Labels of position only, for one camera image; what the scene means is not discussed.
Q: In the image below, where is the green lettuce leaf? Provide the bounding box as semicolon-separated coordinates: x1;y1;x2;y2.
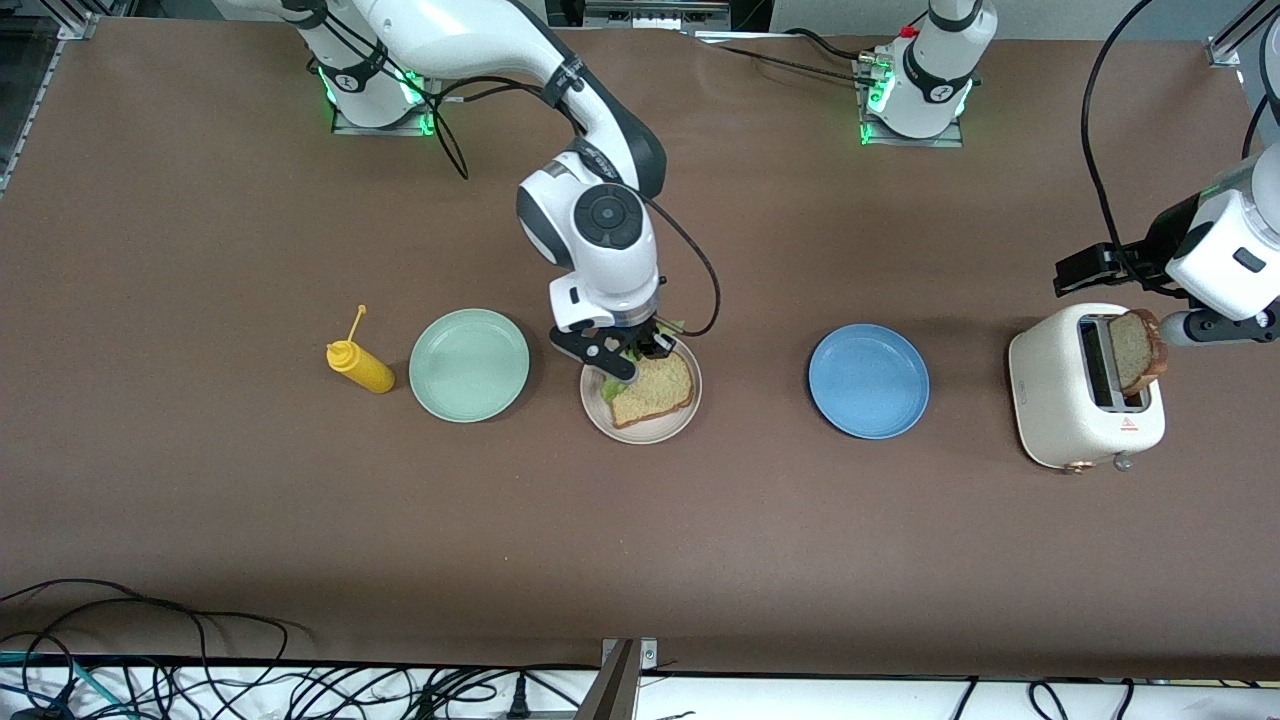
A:
598;318;689;403

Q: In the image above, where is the brown toasted bread slice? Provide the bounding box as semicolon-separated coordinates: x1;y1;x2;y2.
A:
1108;308;1169;398
608;350;697;430

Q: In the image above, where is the yellow mustard squeeze bottle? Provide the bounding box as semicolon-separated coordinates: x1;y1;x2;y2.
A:
326;305;396;395

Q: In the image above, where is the beige plate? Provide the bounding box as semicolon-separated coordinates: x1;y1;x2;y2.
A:
579;335;703;445

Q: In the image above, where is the mint green plate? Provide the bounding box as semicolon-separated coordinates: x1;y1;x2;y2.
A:
408;308;531;424

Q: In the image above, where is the blue plate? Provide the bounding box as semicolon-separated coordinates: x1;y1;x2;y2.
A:
808;322;931;440

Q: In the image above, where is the white two-slot toaster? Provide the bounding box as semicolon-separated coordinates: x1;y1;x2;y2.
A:
1008;303;1168;473

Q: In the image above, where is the short aluminium profile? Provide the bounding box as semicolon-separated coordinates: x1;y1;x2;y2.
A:
1208;0;1280;67

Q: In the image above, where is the dark equipment rack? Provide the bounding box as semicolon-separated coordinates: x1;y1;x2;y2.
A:
545;0;773;33

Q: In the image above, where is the grey metal beam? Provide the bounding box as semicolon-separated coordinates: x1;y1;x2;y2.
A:
575;640;641;720

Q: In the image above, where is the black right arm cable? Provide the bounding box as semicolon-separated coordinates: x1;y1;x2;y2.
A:
300;0;723;339

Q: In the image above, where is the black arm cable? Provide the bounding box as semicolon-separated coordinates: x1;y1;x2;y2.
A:
300;0;723;339
1079;0;1163;293

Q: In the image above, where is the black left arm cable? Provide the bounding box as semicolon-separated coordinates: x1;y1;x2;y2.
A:
1079;0;1163;293

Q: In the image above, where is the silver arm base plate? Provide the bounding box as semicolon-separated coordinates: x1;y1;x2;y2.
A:
332;42;441;137
855;55;966;149

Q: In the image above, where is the black base supply cable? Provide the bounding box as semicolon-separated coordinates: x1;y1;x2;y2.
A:
700;28;881;89

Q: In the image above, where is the long black looped cable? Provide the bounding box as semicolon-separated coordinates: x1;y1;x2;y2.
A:
0;578;293;666

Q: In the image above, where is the long aluminium frame profile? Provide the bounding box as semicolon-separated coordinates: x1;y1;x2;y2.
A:
0;10;131;196

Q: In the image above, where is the teal cable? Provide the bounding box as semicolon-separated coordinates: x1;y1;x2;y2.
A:
0;650;136;720

